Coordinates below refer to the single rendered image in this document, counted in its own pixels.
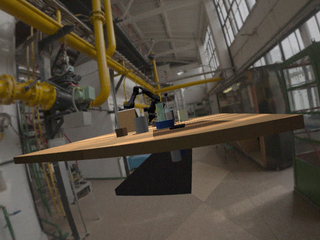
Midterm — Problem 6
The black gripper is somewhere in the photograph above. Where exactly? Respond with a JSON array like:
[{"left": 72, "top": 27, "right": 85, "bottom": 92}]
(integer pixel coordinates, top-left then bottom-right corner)
[{"left": 148, "top": 105, "right": 156, "bottom": 123}]

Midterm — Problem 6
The black flat rectangular pad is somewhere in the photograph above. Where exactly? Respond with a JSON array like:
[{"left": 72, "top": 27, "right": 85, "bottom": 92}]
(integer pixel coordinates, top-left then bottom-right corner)
[{"left": 169, "top": 123, "right": 185, "bottom": 130}]

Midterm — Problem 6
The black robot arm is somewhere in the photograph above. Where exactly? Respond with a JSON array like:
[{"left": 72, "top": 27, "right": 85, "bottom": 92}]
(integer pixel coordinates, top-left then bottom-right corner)
[{"left": 123, "top": 86, "right": 161, "bottom": 112}]

